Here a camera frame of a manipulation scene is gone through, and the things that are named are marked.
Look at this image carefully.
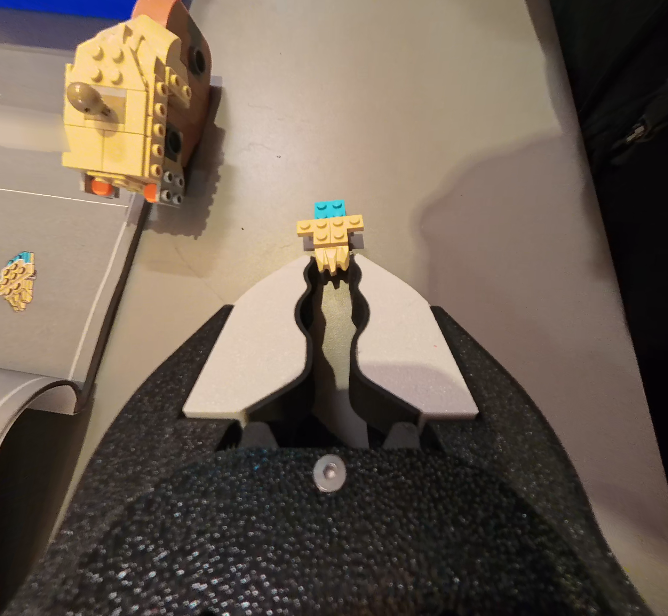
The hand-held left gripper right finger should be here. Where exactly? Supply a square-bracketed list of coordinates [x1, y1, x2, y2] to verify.
[345, 253, 480, 425]

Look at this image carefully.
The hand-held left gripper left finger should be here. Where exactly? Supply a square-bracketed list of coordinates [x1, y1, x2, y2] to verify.
[183, 255, 320, 426]

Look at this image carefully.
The tan claw toy plate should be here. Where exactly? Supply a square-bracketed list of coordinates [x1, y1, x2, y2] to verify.
[314, 243, 351, 277]

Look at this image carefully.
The light grey desk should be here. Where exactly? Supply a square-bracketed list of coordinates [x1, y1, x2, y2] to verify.
[47, 0, 668, 611]

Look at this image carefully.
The grey building instruction booklet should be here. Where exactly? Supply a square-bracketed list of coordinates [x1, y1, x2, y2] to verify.
[0, 43, 153, 452]

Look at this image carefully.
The tan and brown brick model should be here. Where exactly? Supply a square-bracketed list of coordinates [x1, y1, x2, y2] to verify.
[61, 0, 213, 206]

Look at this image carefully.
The black bag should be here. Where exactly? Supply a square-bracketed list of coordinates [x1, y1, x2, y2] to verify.
[536, 0, 668, 476]

